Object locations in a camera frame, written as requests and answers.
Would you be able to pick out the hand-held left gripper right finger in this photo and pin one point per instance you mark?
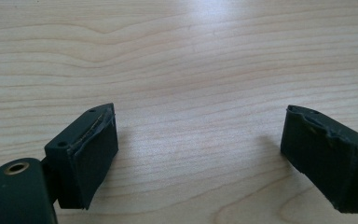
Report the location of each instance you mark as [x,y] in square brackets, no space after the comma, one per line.
[326,165]

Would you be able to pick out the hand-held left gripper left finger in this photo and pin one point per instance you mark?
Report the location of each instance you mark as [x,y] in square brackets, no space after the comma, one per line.
[84,161]

